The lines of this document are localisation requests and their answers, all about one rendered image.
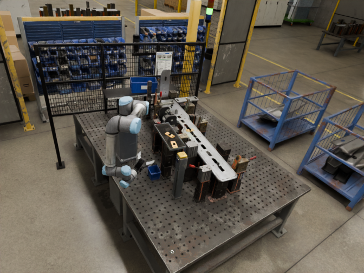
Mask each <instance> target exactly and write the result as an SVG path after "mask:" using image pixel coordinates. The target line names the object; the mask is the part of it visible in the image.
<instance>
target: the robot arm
mask: <svg viewBox="0 0 364 273"><path fill-rule="evenodd" d="M148 107H149V102H147V101H139V100H133V99H132V97H130V96H125V97H122V98H120V100H119V115H118V116H114V117H113V118H111V119H110V120H109V121H108V123H107V125H106V129H105V133H106V134H107V136H106V165H104V166H103V168H102V174H103V175H106V176H114V177H122V180H121V181H120V185H121V186H122V187H123V188H127V187H128V186H129V185H130V183H131V182H132V181H133V180H134V179H135V178H136V177H137V175H138V174H139V172H141V171H142V170H143V169H144V167H148V166H150V165H151V164H153V163H154V160H153V161H150V162H146V164H145V159H144V158H141V156H140V155H141V151H140V152H139V153H138V155H137V157H136V164H135V166H134V168H132V169H131V168H130V167H129V166H127V165H125V166H123V167H115V162H116V141H117V135H118V134H119V132H125V133H132V134H137V133H139V131H140V128H141V117H142V116H143V115H147V114H148Z"/></svg>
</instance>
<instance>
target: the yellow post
mask: <svg viewBox="0 0 364 273"><path fill-rule="evenodd" d="M201 4H202V2H201V1H200V0H191V4H190V13H189V18H188V27H187V36H186V42H196V39H197V28H198V23H199V16H200V9H201ZM188 47H189V48H188ZM190 47H191V49H190ZM194 47H196V45H195V44H193V47H192V45H190V44H188V45H187V44H186V45H185V54H184V60H185V57H186V60H189V61H184V63H183V68H184V66H185V69H183V72H185V71H186V73H187V72H188V73H191V72H189V68H191V65H192V63H193V60H192V58H193V59H194V56H193V55H194V52H192V55H191V52H190V51H193V50H194V51H195V48H194ZM186 48H187V51H186ZM187 54H188V57H187ZM189 55H190V56H191V57H190V58H189ZM190 61H191V63H190ZM186 63H187V65H186ZM188 64H191V65H188ZM192 67H193V65H192ZM187 68H188V71H187ZM186 76H187V79H191V76H188V75H186ZM186 76H185V77H184V78H183V76H182V77H181V79H183V81H181V83H183V86H184V87H182V84H181V86H180V87H181V88H182V90H183V89H184V91H180V95H179V97H181V98H182V97H188V96H189V94H188V95H187V93H189V91H188V89H190V87H189V86H190V83H189V81H190V82H191V80H187V79H186ZM184 80H185V83H184ZM187 81H188V83H187ZM185 85H186V87H185ZM181 88H180V90H181ZM186 89H187V91H185V90H186ZM182 93H183V95H182ZM184 93H185V95H184Z"/></svg>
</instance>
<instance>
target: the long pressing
mask: <svg viewBox="0 0 364 273"><path fill-rule="evenodd" d="M172 100H173V102H174V104H173V106H172V108H171V107H170V106H171V105H164V106H162V107H169V108H170V111H171V112H172V113H173V114H174V115H175V116H176V117H177V116H180V117H181V118H178V117H177V122H179V124H180V125H181V126H182V130H181V133H182V134H183V133H186V134H187V135H188V136H189V137H190V138H191V141H193V140H194V141H196V143H197V144H198V145H199V146H198V152H197V154H198V155H199V156H200V158H201V159H202V161H203V162H204V163H205V164H206V165H209V166H210V167H211V168H212V174H213V175H214V176H215V177H216V179H217V180H218V181H221V182H225V181H228V180H232V179H236V178H237V173H236V172H235V171H234V170H233V169H232V168H231V167H230V165H229V164H228V163H227V162H226V161H225V160H224V159H223V157H222V156H221V155H220V154H219V153H218V152H217V151H216V149H215V148H214V147H213V146H212V145H211V144H210V143H209V141H208V140H207V139H206V137H204V136H203V135H202V133H201V132H200V131H199V129H198V128H197V127H196V126H195V125H194V124H193V123H192V121H191V120H190V117H189V115H188V114H187V113H186V112H185V111H184V110H183V109H182V108H181V106H180V105H179V104H178V103H177V102H176V100H174V99H168V100H162V101H161V102H169V101H172ZM176 109H177V110H178V114H175V110H176ZM181 120H183V121H184V123H182V122H181ZM185 124H186V125H188V127H189V128H190V129H192V128H193V129H194V131H192V132H193V133H194V134H195V135H196V138H198V139H199V140H200V142H198V141H197V140H196V138H195V137H194V136H193V135H192V134H191V133H190V132H187V131H186V129H187V128H186V127H185V126H184V125H185ZM201 145H204V146H205V147H206V149H203V148H202V147H201ZM206 151H209V152H210V153H211V155H212V156H209V155H208V154H207V153H206ZM212 158H215V159H216V161H217V162H219V163H220V164H219V166H221V167H222V168H223V169H224V171H223V172H222V171H221V170H220V169H219V167H218V165H217V164H215V162H214V161H213V160H212Z"/></svg>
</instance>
